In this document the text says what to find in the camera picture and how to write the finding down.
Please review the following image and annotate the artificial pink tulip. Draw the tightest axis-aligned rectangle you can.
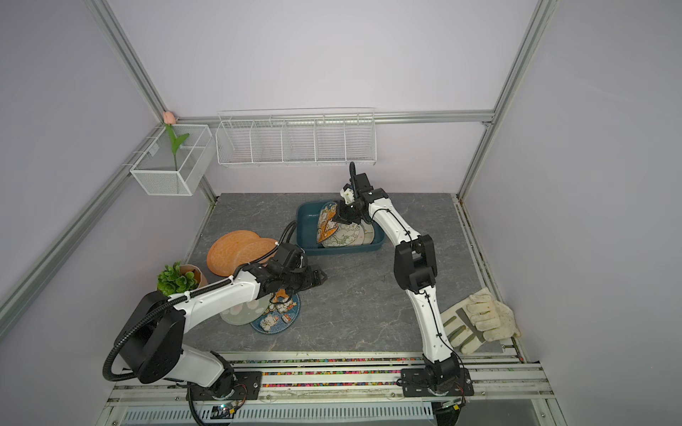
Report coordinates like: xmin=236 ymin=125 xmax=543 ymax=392
xmin=163 ymin=111 xmax=189 ymax=171

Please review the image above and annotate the pale green bunny coaster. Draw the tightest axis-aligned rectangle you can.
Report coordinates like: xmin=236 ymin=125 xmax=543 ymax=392
xmin=220 ymin=295 xmax=272 ymax=326

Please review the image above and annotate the white wire wall rack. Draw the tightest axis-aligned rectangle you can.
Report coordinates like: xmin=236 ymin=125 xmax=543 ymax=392
xmin=215 ymin=108 xmax=378 ymax=166

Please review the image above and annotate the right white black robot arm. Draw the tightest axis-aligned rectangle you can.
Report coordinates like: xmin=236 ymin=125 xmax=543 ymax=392
xmin=337 ymin=163 xmax=467 ymax=396

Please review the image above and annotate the blue orange animals coaster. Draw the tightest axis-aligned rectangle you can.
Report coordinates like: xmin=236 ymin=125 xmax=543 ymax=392
xmin=250 ymin=295 xmax=301 ymax=335

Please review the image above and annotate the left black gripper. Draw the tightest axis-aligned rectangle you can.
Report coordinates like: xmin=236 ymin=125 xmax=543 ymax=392
xmin=281 ymin=263 xmax=328 ymax=296

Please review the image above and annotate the front orange cork coaster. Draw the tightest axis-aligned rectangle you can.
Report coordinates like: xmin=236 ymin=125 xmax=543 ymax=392
xmin=233 ymin=238 xmax=276 ymax=275

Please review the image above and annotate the small potted green plant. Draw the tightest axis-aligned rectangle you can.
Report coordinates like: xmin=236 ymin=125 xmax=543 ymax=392
xmin=156 ymin=262 xmax=208 ymax=296

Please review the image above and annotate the blue orange cats coaster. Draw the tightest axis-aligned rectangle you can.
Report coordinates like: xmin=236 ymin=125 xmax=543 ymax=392
xmin=316 ymin=202 xmax=339 ymax=248

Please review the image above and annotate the white green floral coaster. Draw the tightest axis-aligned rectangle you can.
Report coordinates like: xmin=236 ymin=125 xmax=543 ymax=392
xmin=321 ymin=223 xmax=364 ymax=248

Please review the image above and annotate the orange cork coaster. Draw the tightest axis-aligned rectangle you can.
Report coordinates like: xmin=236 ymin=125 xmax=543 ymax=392
xmin=233 ymin=238 xmax=276 ymax=275
xmin=206 ymin=230 xmax=260 ymax=277

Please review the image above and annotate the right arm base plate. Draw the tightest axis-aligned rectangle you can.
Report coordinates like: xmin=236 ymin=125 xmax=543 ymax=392
xmin=395 ymin=367 xmax=474 ymax=398

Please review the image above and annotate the white mesh wall basket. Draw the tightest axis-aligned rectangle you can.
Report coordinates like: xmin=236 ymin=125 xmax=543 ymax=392
xmin=131 ymin=124 xmax=217 ymax=196

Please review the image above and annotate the back orange cork coaster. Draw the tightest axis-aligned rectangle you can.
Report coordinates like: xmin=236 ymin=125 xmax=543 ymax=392
xmin=206 ymin=230 xmax=260 ymax=277

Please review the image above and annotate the white green work glove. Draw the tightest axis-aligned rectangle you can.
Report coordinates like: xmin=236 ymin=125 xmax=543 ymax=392
xmin=440 ymin=289 xmax=521 ymax=354

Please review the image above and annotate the teal plastic storage box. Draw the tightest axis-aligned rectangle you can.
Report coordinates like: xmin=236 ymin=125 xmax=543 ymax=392
xmin=296 ymin=200 xmax=385 ymax=256

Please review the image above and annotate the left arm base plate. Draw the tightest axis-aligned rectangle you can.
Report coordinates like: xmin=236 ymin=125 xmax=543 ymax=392
xmin=188 ymin=370 xmax=263 ymax=401

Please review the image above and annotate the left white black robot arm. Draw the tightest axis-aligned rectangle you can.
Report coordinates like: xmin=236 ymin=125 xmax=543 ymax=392
xmin=102 ymin=242 xmax=327 ymax=399

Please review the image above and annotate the pink white bunny coaster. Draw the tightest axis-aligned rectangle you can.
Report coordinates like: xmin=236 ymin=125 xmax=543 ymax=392
xmin=361 ymin=222 xmax=375 ymax=245

